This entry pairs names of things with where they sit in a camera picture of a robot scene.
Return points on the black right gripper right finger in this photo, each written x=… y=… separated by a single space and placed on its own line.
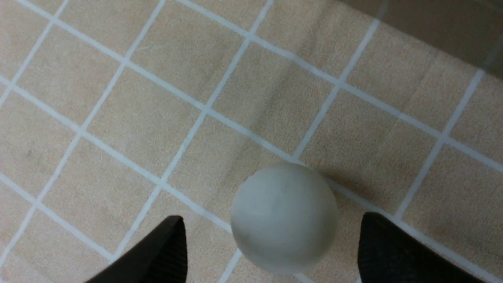
x=387 y=254

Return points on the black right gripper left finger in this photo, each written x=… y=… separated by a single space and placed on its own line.
x=160 y=257

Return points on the beige checkered tablecloth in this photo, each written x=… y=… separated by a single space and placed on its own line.
x=117 y=113

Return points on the white ping-pong ball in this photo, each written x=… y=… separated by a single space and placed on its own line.
x=284 y=218

